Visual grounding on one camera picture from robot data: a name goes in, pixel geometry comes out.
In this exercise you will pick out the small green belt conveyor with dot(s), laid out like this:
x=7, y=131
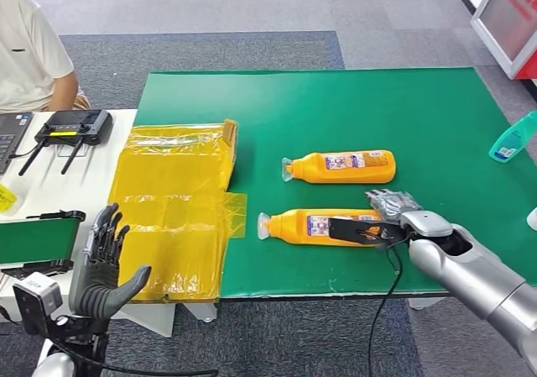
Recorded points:
x=33, y=241

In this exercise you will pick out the white framed sign stand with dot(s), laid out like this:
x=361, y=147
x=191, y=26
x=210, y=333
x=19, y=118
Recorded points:
x=507, y=18

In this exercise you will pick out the teal plastic bottle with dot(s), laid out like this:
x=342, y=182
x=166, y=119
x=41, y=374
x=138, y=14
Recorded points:
x=513, y=138

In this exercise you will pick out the orange bottle with clear cap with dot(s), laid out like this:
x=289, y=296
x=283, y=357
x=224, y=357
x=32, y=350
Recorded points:
x=319, y=171
x=293, y=227

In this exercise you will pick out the yellow sticker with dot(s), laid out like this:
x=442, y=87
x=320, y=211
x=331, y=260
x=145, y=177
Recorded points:
x=6, y=199

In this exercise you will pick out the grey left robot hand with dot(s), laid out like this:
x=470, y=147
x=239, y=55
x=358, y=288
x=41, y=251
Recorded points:
x=94, y=285

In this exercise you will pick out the person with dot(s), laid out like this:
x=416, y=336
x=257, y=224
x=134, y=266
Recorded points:
x=25, y=57

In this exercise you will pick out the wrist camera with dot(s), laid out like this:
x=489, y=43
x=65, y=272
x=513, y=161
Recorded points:
x=348, y=230
x=35, y=299

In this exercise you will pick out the green table mat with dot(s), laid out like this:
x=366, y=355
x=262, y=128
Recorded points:
x=336, y=107

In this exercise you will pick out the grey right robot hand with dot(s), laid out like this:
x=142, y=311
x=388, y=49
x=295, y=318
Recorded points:
x=392, y=203

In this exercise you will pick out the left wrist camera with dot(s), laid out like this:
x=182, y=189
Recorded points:
x=35, y=299

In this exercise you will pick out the dark laptop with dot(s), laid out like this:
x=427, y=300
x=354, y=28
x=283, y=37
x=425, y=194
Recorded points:
x=10, y=138

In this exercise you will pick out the black remote controller with antennas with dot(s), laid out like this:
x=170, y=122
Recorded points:
x=75, y=125

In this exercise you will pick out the yellow plastic wrapped cardboard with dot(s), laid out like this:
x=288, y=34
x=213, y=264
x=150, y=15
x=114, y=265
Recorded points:
x=167, y=230

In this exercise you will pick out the white side table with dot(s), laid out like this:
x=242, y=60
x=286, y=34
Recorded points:
x=50, y=191

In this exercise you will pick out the small white object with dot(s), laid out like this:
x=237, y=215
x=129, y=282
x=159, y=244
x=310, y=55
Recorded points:
x=532, y=220

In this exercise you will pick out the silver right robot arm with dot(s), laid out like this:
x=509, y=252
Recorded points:
x=474, y=274

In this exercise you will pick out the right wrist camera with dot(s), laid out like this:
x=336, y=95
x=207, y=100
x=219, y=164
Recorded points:
x=348, y=230

